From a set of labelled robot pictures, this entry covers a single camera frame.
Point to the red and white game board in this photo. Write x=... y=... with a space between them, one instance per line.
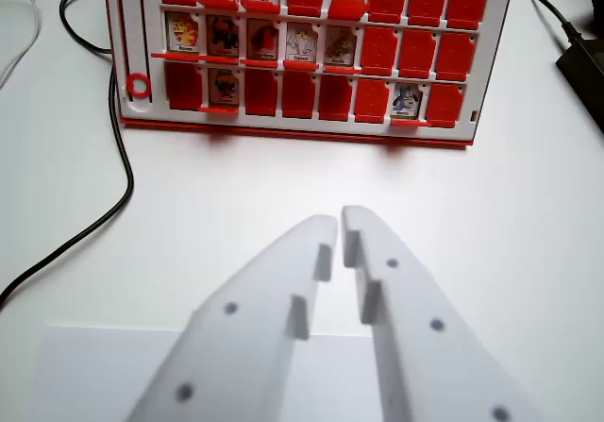
x=307 y=49

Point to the black power box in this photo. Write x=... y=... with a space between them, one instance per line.
x=585 y=77

